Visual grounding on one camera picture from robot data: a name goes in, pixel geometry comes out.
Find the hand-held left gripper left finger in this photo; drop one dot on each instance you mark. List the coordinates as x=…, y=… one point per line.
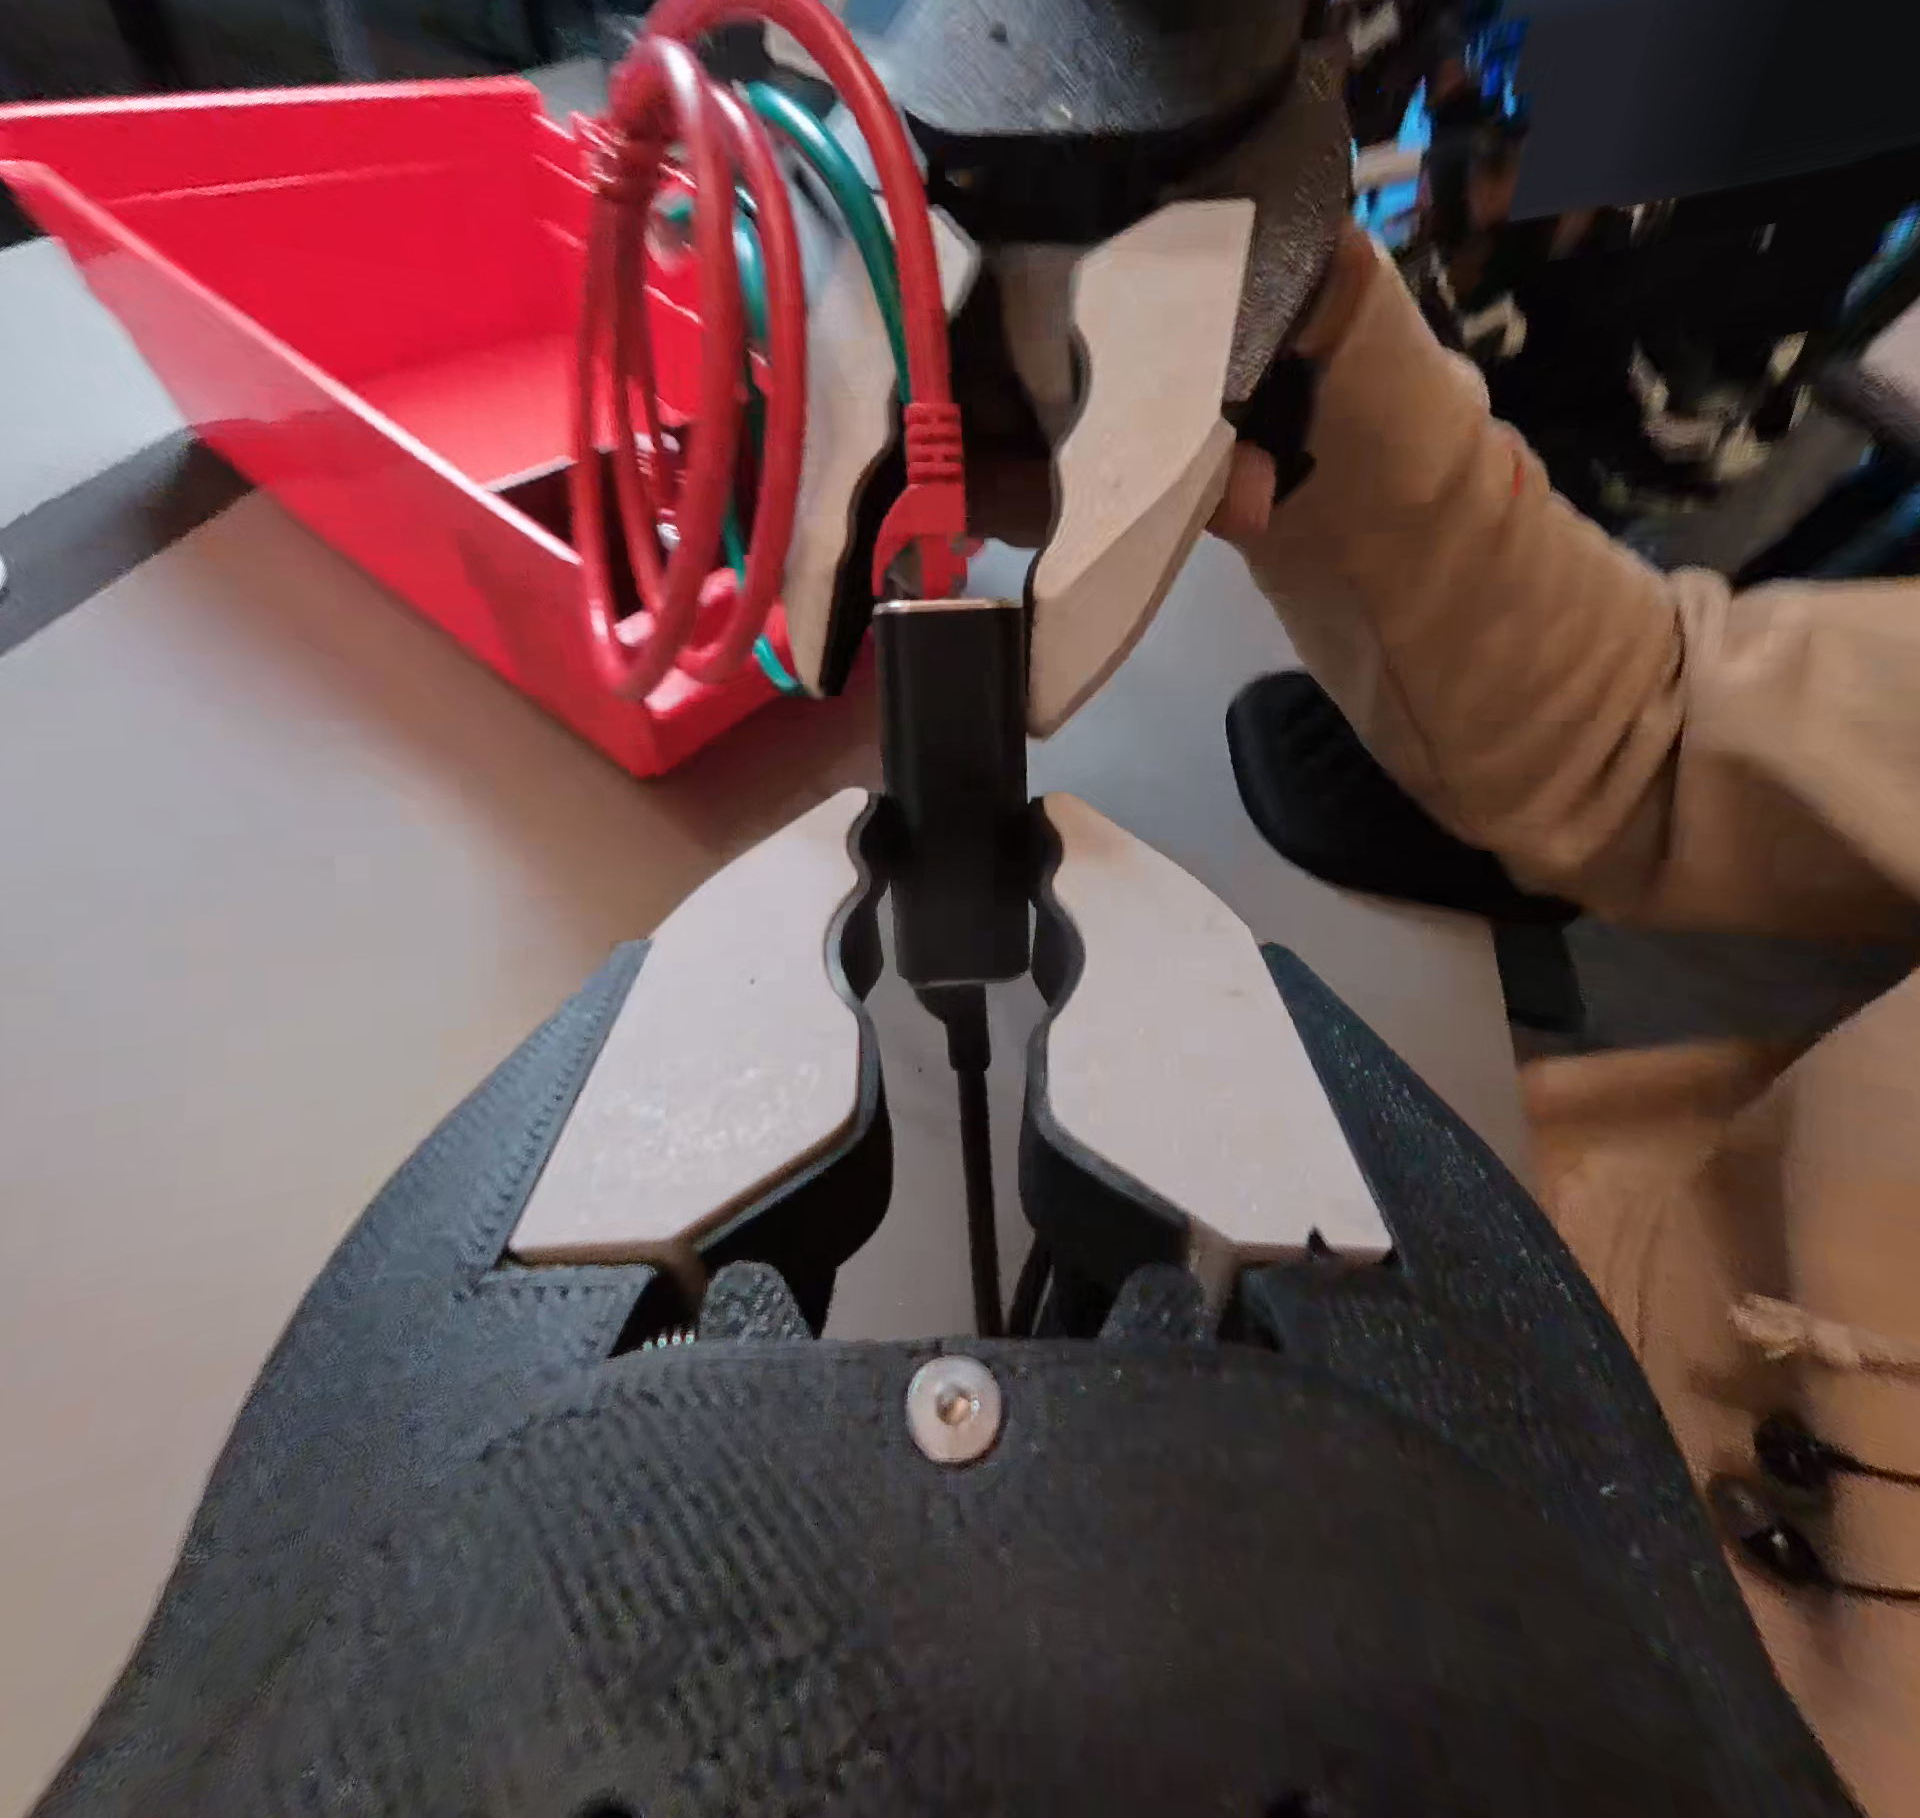
x=721, y=1068

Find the red plastic bin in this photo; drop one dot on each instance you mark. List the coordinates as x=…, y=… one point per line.
x=345, y=348

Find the black ethernet splitter box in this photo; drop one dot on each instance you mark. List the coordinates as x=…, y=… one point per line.
x=954, y=797

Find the person's right hand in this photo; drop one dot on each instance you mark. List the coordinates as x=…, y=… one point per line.
x=1243, y=504

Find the person's right forearm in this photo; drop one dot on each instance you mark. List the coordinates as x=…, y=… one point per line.
x=1502, y=618

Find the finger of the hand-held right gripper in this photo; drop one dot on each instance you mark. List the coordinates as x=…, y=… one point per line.
x=848, y=408
x=1148, y=423

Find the person's beige hoodie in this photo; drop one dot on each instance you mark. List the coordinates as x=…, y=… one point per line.
x=1727, y=1189

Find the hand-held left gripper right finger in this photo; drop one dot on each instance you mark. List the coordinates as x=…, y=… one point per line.
x=1186, y=1068

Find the black bin divider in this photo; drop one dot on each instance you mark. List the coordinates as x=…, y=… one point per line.
x=544, y=504

